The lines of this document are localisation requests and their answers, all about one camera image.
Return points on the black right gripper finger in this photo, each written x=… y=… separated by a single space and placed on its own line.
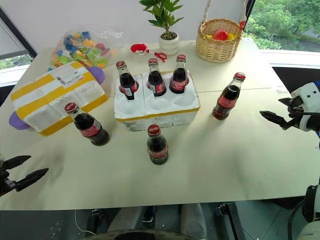
x=276 y=118
x=295 y=102

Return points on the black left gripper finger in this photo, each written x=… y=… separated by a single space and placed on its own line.
x=17 y=162
x=31 y=178

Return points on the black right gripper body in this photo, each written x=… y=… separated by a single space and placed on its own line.
x=296 y=115

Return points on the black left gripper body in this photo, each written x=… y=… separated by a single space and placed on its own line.
x=4 y=182

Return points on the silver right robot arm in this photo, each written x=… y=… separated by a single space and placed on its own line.
x=312 y=200

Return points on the glass cola bottle red cap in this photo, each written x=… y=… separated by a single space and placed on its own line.
x=227 y=100
x=127 y=82
x=178 y=81
x=157 y=150
x=91 y=130
x=156 y=82

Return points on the white foam lid yellow tape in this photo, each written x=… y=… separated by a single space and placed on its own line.
x=50 y=97

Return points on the white foam bottle tray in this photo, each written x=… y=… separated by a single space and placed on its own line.
x=160 y=117

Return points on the yellow plastic toy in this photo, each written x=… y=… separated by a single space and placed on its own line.
x=233 y=36

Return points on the red plastic toy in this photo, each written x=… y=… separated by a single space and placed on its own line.
x=220 y=34

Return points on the purple plastic tray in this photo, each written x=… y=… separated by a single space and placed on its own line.
x=98 y=73

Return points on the grey rounded shape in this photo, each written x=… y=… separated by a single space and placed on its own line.
x=193 y=220

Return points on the green plant in white pot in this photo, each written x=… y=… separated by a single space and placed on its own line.
x=169 y=42

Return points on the clear bag of colourful blocks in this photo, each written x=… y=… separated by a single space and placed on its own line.
x=82 y=47

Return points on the red and white tape dispenser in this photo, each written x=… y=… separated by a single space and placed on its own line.
x=138 y=48

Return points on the black metal bracket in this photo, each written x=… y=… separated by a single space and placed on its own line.
x=231 y=220

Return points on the black window frame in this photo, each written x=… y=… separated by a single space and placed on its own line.
x=20 y=35

